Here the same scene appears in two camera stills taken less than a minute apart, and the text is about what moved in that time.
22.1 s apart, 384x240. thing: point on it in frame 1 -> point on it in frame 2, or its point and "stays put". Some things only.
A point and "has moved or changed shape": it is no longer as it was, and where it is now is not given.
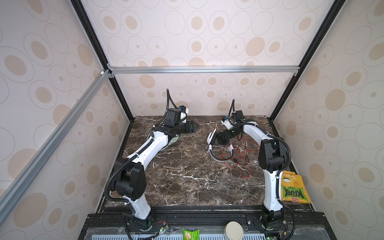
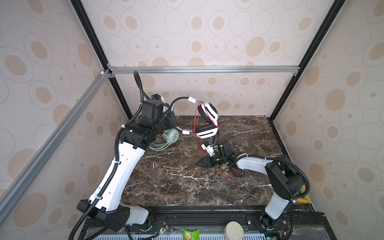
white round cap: [233, 230] stays put
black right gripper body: [232, 132] -> [216, 160]
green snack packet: [189, 235] stays put
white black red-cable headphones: [222, 138] has moved or changed shape
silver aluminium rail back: [198, 69] stays put
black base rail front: [167, 222] stays put
